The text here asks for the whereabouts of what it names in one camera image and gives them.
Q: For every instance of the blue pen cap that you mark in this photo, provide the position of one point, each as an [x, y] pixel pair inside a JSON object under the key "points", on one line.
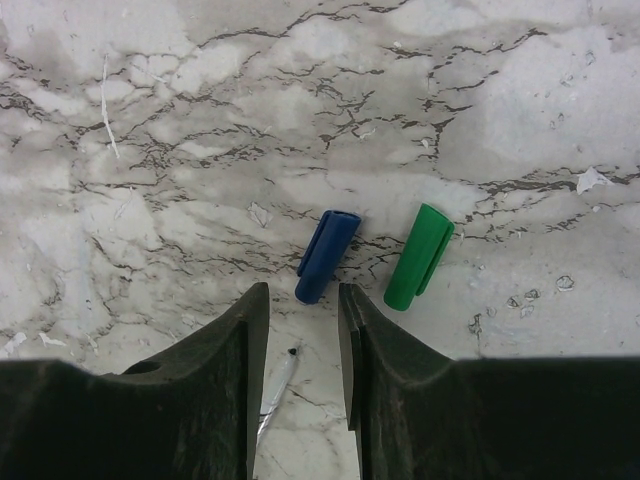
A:
{"points": [[323, 254]]}

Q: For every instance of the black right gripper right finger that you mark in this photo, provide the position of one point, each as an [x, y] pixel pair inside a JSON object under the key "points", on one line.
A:
{"points": [[418, 414]]}

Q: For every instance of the green pen cap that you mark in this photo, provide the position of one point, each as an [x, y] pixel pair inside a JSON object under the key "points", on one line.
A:
{"points": [[429, 236]]}

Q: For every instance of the white green marker pen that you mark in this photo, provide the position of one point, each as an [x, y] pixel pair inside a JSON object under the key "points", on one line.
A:
{"points": [[276, 385]]}

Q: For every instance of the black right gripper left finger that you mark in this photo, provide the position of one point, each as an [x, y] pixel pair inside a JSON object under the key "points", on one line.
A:
{"points": [[188, 412]]}

